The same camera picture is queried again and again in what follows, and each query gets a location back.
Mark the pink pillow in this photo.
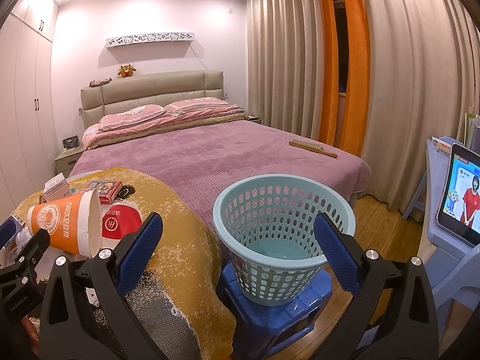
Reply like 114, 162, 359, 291
98, 104, 166, 133
163, 97, 230, 114

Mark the orange curtain right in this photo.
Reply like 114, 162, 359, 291
340, 0, 370, 157

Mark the orange curtain left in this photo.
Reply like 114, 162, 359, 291
319, 0, 339, 146

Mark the orange plush toy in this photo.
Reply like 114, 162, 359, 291
117, 63, 136, 78

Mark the beige curtain left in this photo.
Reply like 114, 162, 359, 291
246, 0, 325, 139

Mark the small picture frame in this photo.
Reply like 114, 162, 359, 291
62, 135, 80, 150

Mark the purple bed cover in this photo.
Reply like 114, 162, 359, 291
71, 120, 370, 226

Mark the beige bed headboard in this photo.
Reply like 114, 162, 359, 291
80, 70, 224, 128

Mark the white wardrobe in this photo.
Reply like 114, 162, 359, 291
1, 0, 59, 218

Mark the light blue plastic basket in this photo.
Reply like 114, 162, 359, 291
213, 174, 356, 306

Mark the grey bedside table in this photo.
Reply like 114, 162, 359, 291
55, 145, 84, 178

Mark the orange curtain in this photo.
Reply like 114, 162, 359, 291
340, 0, 370, 157
319, 0, 339, 146

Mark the wooden bed brush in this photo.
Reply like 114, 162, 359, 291
289, 139, 338, 158

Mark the red and white paper cup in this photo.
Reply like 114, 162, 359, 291
101, 200, 143, 250

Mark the pink pillow right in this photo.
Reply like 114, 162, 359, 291
163, 97, 230, 114

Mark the blue plastic stool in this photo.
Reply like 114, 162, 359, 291
217, 263, 332, 359

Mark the yellow round table cloth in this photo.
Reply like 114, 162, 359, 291
14, 166, 238, 360

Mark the small white box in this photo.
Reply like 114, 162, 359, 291
42, 173, 72, 202

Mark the light blue desk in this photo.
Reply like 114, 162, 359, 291
403, 139, 479, 336

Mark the pink folded quilt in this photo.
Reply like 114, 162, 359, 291
82, 106, 246, 150

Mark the beige curtain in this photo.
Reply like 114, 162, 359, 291
246, 0, 325, 139
362, 0, 479, 211

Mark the pink pillow left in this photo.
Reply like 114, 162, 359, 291
98, 104, 166, 133

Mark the dark item on headboard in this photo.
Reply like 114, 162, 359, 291
89, 77, 112, 88

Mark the beige curtain right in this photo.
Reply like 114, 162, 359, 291
362, 0, 479, 211

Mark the red card box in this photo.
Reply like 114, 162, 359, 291
85, 180, 123, 205

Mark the orange paper cup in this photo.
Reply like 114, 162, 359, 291
27, 189, 102, 258

